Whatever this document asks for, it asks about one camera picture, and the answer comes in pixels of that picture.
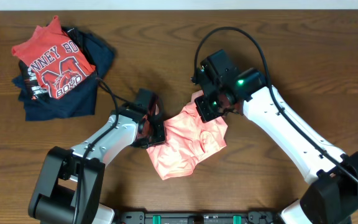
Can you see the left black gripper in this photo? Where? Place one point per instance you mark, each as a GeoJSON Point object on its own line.
{"type": "Point", "coordinates": [161, 127]}

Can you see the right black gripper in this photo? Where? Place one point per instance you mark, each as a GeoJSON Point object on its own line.
{"type": "Point", "coordinates": [207, 115]}

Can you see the pink t-shirt with gold print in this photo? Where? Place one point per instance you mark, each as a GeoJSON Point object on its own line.
{"type": "Point", "coordinates": [189, 141]}

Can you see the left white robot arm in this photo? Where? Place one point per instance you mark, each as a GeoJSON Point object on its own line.
{"type": "Point", "coordinates": [69, 185]}

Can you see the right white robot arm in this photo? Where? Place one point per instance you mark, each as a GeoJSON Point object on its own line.
{"type": "Point", "coordinates": [332, 175]}

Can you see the navy blue folded shirt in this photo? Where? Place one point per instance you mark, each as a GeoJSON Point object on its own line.
{"type": "Point", "coordinates": [80, 101]}

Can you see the black folded printed shirt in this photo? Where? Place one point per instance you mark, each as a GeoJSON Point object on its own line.
{"type": "Point", "coordinates": [33, 88]}

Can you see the red folded Boyd t-shirt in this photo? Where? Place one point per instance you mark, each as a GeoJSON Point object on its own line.
{"type": "Point", "coordinates": [58, 63]}

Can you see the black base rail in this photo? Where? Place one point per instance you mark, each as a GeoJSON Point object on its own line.
{"type": "Point", "coordinates": [144, 217]}

